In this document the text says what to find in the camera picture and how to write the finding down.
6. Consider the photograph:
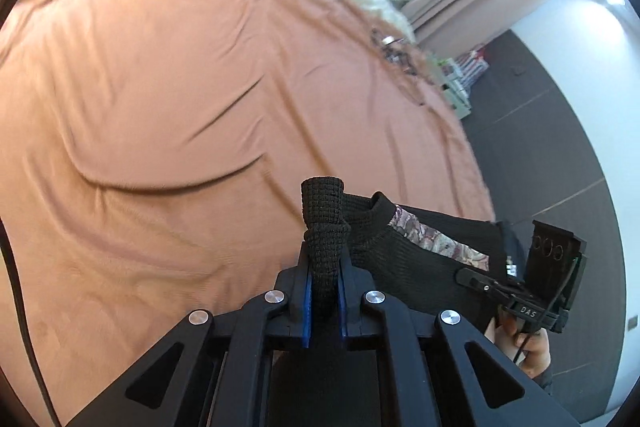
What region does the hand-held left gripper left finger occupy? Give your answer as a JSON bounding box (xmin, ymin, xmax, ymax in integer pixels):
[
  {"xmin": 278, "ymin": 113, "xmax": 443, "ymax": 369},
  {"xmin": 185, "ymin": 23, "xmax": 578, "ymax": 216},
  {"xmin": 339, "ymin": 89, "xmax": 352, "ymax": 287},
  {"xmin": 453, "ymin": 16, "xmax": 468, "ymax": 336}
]
[{"xmin": 65, "ymin": 242, "xmax": 314, "ymax": 427}]

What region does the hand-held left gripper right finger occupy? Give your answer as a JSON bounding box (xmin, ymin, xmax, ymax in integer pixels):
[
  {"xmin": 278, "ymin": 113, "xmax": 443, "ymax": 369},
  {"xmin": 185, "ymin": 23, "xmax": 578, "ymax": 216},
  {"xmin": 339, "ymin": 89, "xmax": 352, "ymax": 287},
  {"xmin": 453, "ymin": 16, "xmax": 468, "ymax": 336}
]
[{"xmin": 337, "ymin": 251, "xmax": 576, "ymax": 427}]

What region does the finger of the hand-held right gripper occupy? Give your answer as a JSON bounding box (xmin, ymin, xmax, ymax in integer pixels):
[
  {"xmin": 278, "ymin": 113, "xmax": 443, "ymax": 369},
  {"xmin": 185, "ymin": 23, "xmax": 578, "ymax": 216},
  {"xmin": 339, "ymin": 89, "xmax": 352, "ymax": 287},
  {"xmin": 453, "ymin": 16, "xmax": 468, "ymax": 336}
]
[{"xmin": 455, "ymin": 268, "xmax": 557, "ymax": 334}]

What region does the black shirt with floral trim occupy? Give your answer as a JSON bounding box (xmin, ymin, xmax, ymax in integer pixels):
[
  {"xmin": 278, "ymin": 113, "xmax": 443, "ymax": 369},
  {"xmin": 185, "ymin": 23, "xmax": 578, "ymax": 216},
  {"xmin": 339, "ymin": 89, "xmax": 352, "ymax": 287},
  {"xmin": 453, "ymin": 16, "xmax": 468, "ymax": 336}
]
[{"xmin": 267, "ymin": 177, "xmax": 526, "ymax": 427}]

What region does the person's right forearm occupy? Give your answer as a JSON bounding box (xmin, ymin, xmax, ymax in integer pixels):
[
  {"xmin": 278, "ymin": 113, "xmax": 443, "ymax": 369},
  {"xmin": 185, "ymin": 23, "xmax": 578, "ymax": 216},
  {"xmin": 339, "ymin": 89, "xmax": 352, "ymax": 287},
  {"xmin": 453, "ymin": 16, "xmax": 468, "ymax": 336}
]
[{"xmin": 531, "ymin": 364, "xmax": 556, "ymax": 397}]

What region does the person's right hand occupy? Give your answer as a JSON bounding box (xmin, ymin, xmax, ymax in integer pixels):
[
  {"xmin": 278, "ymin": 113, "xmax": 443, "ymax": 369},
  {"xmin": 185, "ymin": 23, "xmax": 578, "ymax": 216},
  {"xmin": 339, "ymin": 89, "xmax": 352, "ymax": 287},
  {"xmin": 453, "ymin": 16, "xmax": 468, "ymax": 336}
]
[{"xmin": 492, "ymin": 311, "xmax": 552, "ymax": 381}]

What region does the striped gift bag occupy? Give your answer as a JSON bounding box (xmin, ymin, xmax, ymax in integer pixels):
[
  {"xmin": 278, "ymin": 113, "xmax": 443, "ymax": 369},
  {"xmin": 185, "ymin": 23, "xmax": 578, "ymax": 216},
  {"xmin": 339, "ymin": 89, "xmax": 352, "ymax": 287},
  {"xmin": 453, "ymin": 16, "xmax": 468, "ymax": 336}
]
[{"xmin": 464, "ymin": 49, "xmax": 489, "ymax": 78}]

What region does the orange bed blanket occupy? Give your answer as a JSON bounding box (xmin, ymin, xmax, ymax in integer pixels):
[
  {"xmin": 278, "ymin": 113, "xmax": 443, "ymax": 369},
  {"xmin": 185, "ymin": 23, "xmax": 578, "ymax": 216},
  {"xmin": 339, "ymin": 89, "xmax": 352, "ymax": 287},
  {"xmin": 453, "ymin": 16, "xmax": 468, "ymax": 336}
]
[{"xmin": 0, "ymin": 0, "xmax": 497, "ymax": 427}]

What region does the thin black cable bundle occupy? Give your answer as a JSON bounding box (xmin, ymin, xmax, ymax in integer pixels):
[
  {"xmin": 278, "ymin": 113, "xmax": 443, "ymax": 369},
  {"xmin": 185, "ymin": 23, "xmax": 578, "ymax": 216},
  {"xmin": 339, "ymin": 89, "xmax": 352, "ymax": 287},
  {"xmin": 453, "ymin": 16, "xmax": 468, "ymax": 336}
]
[{"xmin": 367, "ymin": 26, "xmax": 432, "ymax": 108}]

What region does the thick black cable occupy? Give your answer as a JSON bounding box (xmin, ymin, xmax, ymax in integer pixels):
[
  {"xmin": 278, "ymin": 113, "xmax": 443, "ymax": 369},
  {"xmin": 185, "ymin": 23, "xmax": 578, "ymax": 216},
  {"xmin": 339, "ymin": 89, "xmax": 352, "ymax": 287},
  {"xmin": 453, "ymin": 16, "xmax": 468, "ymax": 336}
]
[{"xmin": 0, "ymin": 219, "xmax": 64, "ymax": 427}]

